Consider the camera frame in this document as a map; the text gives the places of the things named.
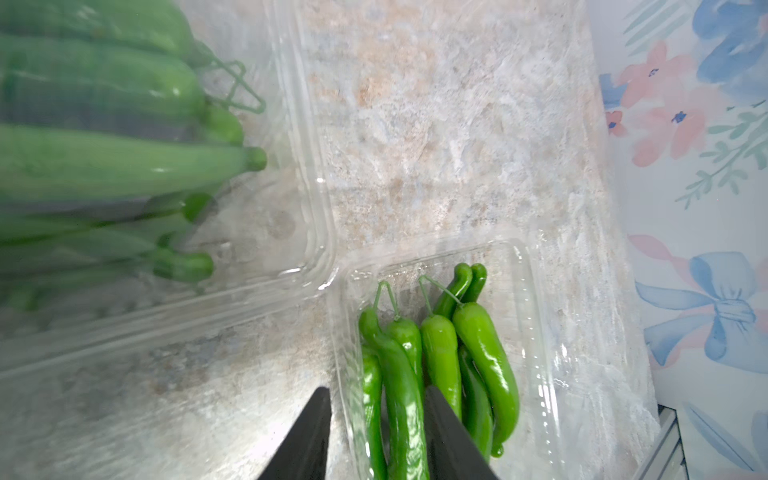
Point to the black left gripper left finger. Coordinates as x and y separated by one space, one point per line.
303 453

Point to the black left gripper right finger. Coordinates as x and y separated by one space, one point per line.
451 452

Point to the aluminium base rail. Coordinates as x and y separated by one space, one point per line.
666 460

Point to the clear pepper container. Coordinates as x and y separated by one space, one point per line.
466 311
160 172

